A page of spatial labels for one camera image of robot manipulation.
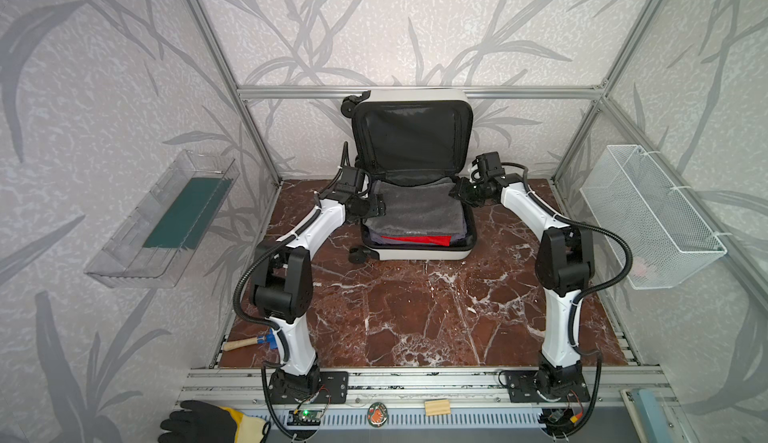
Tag black and yellow glove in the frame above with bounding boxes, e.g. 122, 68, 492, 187
157, 400, 271, 443

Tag purple trousers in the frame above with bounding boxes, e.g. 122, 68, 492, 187
369, 231, 466, 247

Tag clear plastic wall tray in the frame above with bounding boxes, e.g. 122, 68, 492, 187
84, 150, 240, 289

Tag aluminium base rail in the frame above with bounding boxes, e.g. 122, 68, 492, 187
177, 366, 678, 410

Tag small wooden block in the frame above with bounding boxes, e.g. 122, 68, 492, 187
424, 399, 451, 417

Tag grey towel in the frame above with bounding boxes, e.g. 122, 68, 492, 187
365, 177, 468, 239

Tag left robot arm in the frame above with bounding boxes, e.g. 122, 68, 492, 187
232, 144, 385, 402

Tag white wire mesh basket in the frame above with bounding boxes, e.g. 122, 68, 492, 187
580, 144, 727, 290

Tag red t-shirt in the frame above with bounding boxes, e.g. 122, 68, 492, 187
380, 235, 452, 247

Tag black and white suitcase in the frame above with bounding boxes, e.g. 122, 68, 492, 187
340, 89, 478, 264

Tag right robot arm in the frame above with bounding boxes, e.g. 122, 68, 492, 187
452, 152, 634, 401

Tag pink item in basket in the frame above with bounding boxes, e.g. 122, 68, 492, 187
629, 257, 656, 281

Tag round red green badge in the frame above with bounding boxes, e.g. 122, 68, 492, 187
366, 402, 389, 428

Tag green circuit board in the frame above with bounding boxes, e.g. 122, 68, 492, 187
286, 409, 325, 427

